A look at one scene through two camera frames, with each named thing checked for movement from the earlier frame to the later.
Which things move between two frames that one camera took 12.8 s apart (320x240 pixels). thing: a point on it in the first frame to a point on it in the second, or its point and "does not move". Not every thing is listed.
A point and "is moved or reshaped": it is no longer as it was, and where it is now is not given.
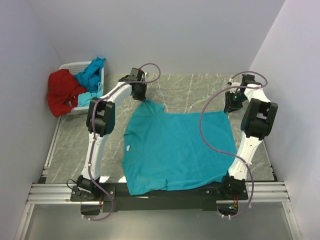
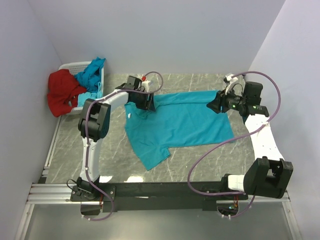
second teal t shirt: [90, 77] does not move
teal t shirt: [165, 150] is moved or reshaped
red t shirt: [63, 91] does not move
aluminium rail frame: [39, 192] does not move
